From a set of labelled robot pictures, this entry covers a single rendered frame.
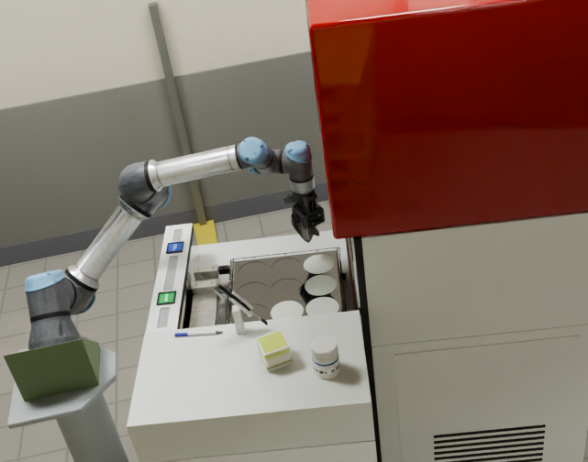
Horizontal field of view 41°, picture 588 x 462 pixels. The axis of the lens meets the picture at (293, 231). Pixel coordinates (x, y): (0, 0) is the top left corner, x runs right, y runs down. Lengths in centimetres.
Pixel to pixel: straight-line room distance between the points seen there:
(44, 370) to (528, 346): 142
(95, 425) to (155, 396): 48
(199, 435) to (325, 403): 34
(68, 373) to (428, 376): 107
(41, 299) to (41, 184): 197
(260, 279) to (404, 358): 52
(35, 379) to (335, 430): 90
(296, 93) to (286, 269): 175
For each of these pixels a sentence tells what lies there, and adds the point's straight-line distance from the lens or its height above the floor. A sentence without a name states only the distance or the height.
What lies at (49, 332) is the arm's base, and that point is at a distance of 240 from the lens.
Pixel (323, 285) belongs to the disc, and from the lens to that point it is 247.
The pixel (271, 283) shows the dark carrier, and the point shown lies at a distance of 251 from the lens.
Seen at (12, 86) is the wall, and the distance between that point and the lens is 412.
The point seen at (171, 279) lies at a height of 96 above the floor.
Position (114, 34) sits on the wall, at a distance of 398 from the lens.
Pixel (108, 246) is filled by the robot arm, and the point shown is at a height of 109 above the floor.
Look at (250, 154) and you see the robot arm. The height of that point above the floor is 138.
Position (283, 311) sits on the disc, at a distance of 240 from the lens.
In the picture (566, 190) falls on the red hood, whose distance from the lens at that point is 215.
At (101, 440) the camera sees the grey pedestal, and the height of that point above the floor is 57.
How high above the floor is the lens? 247
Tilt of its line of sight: 35 degrees down
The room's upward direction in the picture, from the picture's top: 9 degrees counter-clockwise
